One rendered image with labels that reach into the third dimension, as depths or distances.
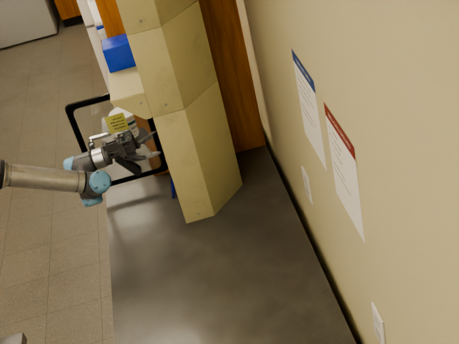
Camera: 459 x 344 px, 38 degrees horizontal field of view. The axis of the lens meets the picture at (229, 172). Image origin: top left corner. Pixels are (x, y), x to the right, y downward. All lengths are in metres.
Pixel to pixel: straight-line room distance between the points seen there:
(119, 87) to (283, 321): 0.93
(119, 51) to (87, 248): 1.98
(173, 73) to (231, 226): 0.62
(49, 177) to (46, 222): 2.21
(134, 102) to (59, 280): 1.97
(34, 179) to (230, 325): 0.80
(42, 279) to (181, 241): 1.75
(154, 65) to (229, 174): 0.58
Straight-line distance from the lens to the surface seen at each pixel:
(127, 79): 2.31
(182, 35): 2.19
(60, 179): 2.28
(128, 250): 2.47
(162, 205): 2.62
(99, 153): 2.43
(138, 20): 2.09
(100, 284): 3.84
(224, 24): 2.54
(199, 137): 2.32
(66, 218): 4.43
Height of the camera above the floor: 2.48
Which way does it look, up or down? 35 degrees down
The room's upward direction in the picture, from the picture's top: 14 degrees counter-clockwise
